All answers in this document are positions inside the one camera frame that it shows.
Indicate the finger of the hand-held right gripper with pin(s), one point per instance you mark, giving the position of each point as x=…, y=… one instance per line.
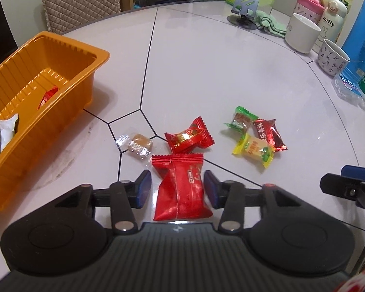
x=337, y=184
x=359, y=172

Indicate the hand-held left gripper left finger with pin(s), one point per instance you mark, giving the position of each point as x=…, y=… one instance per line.
x=144, y=188

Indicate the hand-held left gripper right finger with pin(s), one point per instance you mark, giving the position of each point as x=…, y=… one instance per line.
x=211, y=190

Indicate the large red snack packet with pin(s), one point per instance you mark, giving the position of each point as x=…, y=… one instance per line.
x=182, y=185

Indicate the clear amber candy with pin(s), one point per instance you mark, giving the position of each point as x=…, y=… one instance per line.
x=138, y=144

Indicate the small red candy packet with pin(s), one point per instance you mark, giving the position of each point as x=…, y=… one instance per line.
x=188, y=137

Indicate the yellow candy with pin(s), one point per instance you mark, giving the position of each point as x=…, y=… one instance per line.
x=255, y=149

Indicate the green candy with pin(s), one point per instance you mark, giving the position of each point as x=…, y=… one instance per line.
x=240, y=120

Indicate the dark red candy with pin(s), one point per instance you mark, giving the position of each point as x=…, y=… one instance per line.
x=267, y=132

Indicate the orange plastic tray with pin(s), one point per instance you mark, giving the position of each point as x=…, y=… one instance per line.
x=64, y=112

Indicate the silver foil snack packet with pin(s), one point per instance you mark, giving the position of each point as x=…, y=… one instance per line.
x=6, y=132

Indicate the clear plastic package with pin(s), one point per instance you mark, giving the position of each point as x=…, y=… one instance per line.
x=346, y=89

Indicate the person's red printed clothing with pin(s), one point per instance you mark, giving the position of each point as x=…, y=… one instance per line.
x=362, y=283

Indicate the white patterned cup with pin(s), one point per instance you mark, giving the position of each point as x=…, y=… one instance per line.
x=331, y=57

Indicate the blue thermos jug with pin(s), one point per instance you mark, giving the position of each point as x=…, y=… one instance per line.
x=363, y=30

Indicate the plain white cup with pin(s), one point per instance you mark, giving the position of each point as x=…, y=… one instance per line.
x=301, y=35

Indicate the white rabbit print bottle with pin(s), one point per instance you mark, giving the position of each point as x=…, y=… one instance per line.
x=331, y=22

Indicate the pink lidded cup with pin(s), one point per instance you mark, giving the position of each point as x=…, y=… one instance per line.
x=308, y=7

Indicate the green cloth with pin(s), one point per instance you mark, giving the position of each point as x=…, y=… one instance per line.
x=270, y=24

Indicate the grey phone stand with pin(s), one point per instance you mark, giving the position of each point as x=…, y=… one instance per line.
x=246, y=4

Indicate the tall quilted beige chair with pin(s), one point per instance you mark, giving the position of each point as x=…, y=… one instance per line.
x=79, y=0

